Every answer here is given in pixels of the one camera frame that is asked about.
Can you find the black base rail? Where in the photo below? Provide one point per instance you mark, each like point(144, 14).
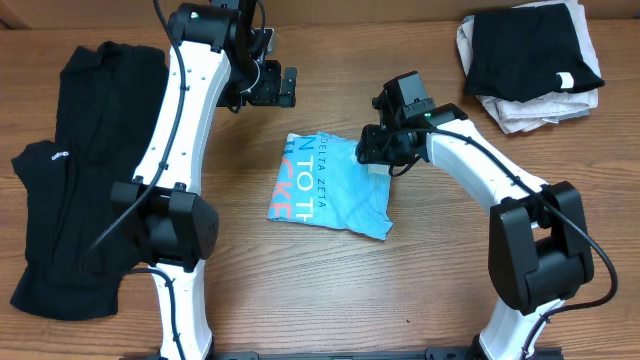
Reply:
point(340, 356)

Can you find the folded grey garment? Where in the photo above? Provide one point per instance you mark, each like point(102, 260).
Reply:
point(558, 118)

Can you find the folded black garment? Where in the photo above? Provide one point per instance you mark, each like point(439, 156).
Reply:
point(520, 54)

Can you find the light blue t-shirt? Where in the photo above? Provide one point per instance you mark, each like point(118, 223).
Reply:
point(321, 183)

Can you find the black garment under blue shirt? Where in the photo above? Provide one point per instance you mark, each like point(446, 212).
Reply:
point(109, 100)

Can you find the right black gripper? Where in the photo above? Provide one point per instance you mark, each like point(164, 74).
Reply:
point(372, 152)

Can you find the folded beige garment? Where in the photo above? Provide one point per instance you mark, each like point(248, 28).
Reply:
point(513, 116)

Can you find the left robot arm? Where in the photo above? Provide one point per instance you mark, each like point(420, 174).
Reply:
point(218, 59)

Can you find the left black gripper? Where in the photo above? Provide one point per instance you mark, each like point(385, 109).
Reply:
point(269, 94)

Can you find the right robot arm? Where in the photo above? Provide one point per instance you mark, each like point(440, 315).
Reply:
point(538, 255)

